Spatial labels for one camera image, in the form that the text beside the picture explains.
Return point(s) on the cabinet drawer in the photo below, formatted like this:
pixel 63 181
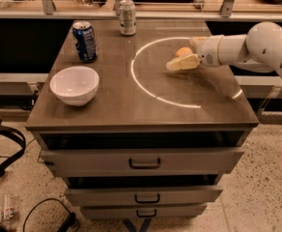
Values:
pixel 142 196
pixel 141 162
pixel 147 211

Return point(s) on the white ceramic bowl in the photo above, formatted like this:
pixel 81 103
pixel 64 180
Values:
pixel 75 86

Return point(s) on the top cabinet drawer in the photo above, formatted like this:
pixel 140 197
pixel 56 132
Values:
pixel 141 162

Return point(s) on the blue soda can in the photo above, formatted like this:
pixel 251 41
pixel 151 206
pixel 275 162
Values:
pixel 86 47

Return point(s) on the middle cabinet drawer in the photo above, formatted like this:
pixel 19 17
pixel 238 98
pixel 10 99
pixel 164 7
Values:
pixel 142 196

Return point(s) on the grey drawer cabinet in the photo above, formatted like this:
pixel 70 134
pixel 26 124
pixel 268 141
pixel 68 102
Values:
pixel 141 105

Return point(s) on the silver green soda can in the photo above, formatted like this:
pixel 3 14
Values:
pixel 127 18

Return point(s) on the orange fruit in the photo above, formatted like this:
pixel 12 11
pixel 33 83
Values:
pixel 183 51

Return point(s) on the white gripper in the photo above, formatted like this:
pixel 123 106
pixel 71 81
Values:
pixel 208 51

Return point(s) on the black chair base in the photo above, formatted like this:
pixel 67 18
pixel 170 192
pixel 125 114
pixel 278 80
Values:
pixel 12 146

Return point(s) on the bottom cabinet drawer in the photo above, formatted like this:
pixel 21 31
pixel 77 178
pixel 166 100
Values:
pixel 147 211

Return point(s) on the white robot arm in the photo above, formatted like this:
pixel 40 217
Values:
pixel 260 50

